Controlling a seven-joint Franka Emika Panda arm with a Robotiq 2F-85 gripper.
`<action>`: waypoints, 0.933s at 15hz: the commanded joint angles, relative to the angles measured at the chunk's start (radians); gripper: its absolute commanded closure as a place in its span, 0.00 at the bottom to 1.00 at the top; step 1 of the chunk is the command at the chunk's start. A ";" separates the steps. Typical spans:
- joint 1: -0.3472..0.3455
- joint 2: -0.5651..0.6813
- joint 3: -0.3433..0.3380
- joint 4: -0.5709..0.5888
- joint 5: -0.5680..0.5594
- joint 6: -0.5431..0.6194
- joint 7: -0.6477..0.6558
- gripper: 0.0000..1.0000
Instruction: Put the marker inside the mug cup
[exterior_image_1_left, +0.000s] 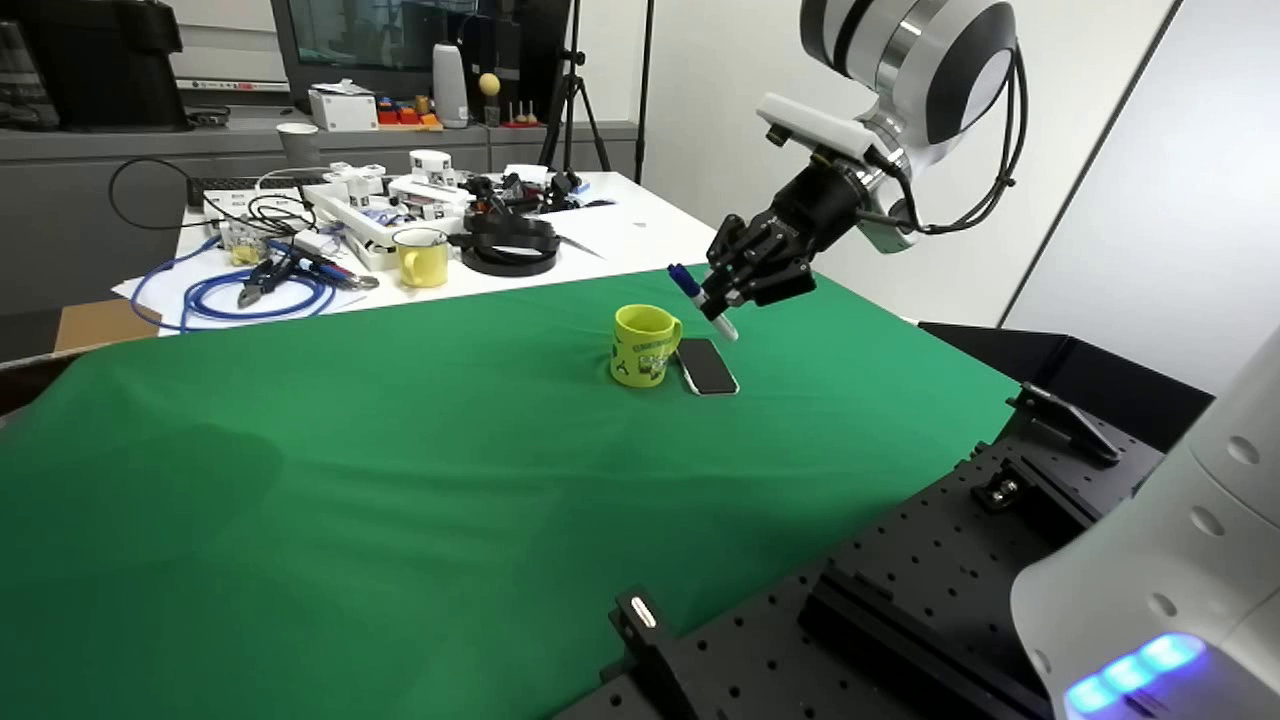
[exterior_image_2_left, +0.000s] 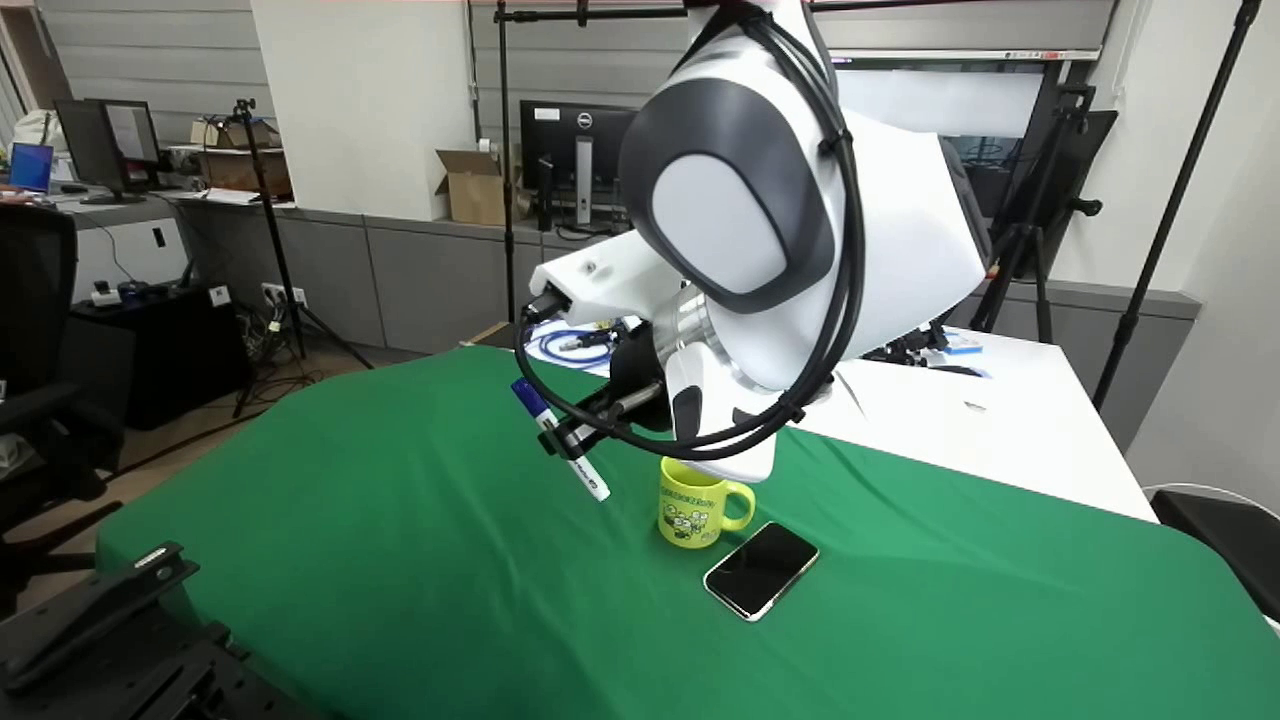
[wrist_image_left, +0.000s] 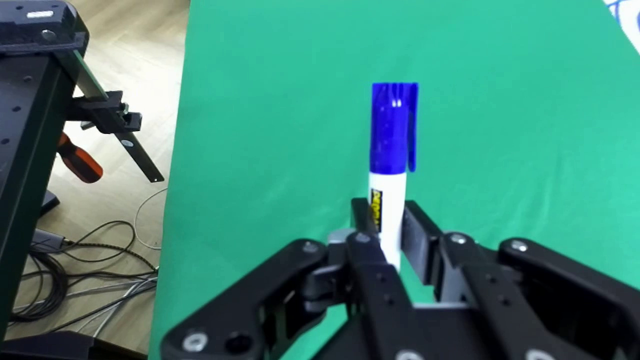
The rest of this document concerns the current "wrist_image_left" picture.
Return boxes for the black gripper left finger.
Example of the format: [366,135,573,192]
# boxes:
[159,199,413,360]

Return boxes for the blue and white marker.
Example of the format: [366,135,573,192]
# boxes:
[367,83,417,267]

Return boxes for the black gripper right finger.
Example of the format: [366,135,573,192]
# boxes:
[401,202,640,360]

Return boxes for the black floor cables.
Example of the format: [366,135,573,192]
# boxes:
[8,218,162,336]

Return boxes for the green table cloth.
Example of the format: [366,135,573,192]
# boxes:
[149,0,640,360]

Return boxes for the orange handled clamp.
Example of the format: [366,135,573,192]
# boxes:
[58,91,164,185]

